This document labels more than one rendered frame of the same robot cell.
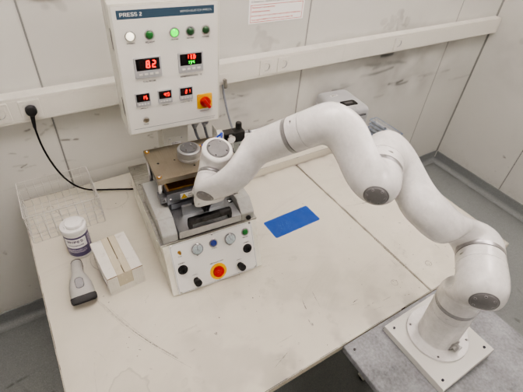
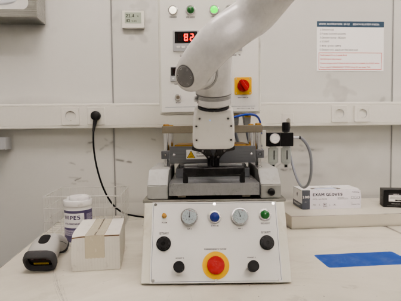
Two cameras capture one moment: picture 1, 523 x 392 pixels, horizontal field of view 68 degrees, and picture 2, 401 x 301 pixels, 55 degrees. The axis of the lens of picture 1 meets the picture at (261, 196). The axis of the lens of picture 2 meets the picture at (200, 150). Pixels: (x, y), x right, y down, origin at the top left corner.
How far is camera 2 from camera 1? 85 cm
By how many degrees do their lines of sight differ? 47
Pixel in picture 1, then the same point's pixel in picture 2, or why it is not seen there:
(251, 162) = (240, 15)
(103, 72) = not seen: hidden behind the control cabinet
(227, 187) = (206, 45)
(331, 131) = not seen: outside the picture
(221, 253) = (224, 238)
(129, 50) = (170, 22)
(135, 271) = (108, 240)
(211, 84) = (250, 67)
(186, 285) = (163, 270)
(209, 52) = not seen: hidden behind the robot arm
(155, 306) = (111, 287)
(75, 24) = (151, 54)
